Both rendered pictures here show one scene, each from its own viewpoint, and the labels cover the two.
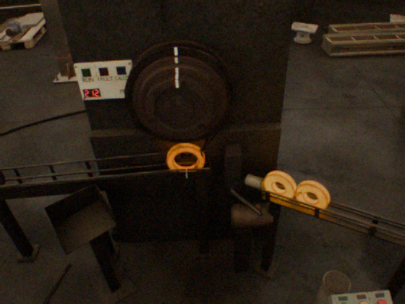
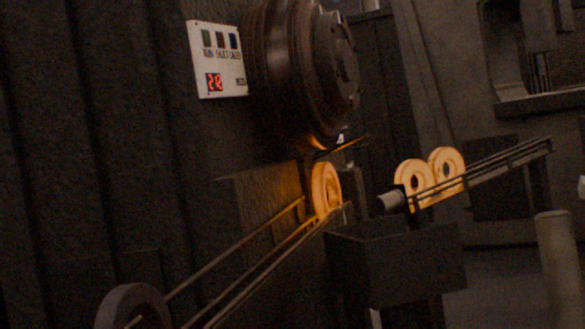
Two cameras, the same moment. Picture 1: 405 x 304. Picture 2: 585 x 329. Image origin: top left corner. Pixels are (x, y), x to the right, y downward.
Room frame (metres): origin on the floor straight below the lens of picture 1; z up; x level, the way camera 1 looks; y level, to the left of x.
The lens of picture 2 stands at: (0.65, 2.21, 0.97)
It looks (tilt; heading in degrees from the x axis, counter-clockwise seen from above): 3 degrees down; 290
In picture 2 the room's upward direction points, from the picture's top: 10 degrees counter-clockwise
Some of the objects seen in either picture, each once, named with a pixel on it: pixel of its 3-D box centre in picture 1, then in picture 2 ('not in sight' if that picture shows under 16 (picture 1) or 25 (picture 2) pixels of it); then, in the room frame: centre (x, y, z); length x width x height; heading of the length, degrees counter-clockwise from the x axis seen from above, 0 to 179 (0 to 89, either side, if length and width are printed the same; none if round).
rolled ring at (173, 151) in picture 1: (185, 159); (327, 195); (1.32, 0.11, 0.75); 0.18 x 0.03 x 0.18; 91
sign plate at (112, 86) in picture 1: (106, 80); (219, 60); (1.42, 0.45, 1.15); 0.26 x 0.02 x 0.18; 90
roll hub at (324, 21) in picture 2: (179, 107); (339, 61); (1.22, 0.10, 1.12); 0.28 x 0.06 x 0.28; 90
